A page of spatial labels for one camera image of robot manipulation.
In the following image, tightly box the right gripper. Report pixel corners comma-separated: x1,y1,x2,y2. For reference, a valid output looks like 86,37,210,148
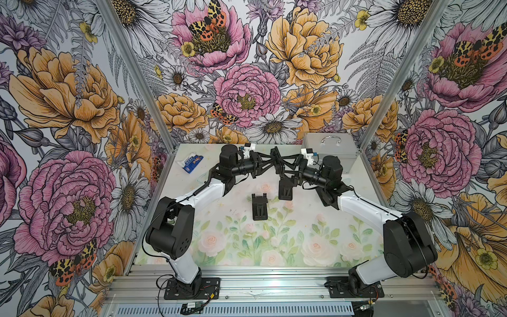
279,153,329,188

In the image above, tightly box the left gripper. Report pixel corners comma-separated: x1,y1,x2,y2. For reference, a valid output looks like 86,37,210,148
232,149,277,178

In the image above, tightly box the phone stand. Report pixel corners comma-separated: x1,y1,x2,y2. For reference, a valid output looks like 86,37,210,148
252,193,268,221
278,177,295,201
270,147,285,175

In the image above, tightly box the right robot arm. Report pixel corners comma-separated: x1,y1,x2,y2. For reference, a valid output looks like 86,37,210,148
270,148,438,297

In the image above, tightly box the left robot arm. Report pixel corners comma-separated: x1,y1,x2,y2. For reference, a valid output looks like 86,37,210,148
144,143,280,299

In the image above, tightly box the silver metal case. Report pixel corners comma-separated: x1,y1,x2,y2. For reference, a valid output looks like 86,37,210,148
303,133,359,174

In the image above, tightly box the blue white packet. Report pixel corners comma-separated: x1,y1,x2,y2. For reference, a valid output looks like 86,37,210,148
182,153,204,174

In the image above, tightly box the small circuit board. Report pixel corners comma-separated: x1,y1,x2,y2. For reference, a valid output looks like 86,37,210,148
180,302,203,316

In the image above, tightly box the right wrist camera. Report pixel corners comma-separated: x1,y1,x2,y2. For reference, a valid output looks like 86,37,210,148
301,148,319,166

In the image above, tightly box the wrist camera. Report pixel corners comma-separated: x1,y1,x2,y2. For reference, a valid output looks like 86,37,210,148
240,143,256,159
301,148,319,166

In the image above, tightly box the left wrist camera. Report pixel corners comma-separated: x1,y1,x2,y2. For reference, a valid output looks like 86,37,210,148
240,143,256,159

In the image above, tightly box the aluminium front rail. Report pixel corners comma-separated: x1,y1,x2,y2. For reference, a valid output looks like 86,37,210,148
105,265,440,304

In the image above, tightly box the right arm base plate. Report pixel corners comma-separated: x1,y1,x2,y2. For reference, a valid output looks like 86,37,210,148
324,276,384,299

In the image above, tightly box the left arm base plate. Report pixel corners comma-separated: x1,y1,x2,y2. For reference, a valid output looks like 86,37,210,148
163,277,221,301

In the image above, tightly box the right aluminium post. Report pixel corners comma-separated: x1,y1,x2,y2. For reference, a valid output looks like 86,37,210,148
359,0,449,151

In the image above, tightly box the aluminium post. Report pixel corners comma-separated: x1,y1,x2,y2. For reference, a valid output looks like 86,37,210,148
359,0,449,151
97,1,178,154

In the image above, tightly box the left aluminium post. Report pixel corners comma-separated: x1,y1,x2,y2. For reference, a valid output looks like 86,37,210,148
97,1,178,154

